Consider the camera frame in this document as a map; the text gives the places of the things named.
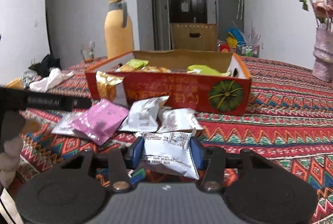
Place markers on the orange cardboard box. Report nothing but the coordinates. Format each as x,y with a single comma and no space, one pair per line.
182,88

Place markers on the pink snack packet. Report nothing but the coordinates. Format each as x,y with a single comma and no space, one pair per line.
101,122

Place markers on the yellow cup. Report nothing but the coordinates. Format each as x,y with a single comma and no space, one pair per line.
14,83

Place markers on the pile of clothes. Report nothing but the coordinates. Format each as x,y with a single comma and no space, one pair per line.
44,65

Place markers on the dark door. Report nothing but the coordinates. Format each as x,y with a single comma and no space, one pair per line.
174,8

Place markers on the yellow bag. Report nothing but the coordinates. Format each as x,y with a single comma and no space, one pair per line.
231,42

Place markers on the white folded umbrella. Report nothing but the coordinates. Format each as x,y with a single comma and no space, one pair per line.
240,2

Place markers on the crumpled white tissue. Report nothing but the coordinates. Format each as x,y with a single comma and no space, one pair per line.
49,81

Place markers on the grey refrigerator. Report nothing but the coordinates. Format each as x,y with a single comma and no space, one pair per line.
226,18

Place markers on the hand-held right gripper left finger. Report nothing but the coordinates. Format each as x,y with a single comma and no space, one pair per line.
136,153

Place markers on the pink ceramic vase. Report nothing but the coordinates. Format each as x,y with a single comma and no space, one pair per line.
324,57

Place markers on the blue bag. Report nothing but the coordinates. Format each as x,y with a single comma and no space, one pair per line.
235,34

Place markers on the red box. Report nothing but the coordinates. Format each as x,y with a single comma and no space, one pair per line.
225,47

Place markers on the person's left hand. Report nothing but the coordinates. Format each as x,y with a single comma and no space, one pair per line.
13,151

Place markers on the gold snack packet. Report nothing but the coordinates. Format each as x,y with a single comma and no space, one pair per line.
109,88

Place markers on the glass cup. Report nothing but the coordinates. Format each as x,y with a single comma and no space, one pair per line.
87,53

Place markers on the white paper notice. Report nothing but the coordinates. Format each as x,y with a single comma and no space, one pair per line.
185,5

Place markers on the yellow thermos jug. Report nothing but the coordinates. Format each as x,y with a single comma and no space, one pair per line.
118,34

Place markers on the patterned red tablecloth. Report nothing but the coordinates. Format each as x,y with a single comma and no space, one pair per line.
273,114

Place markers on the white striped garment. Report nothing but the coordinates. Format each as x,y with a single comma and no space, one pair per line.
7,205

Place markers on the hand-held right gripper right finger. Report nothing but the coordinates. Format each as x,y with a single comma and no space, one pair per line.
197,153

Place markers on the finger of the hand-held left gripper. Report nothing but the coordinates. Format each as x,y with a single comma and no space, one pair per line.
83,103

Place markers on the white snack packet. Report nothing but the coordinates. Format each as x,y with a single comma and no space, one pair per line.
177,120
166,156
63,126
143,114

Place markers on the yellow striped long packet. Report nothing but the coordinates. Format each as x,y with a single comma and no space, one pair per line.
226,73

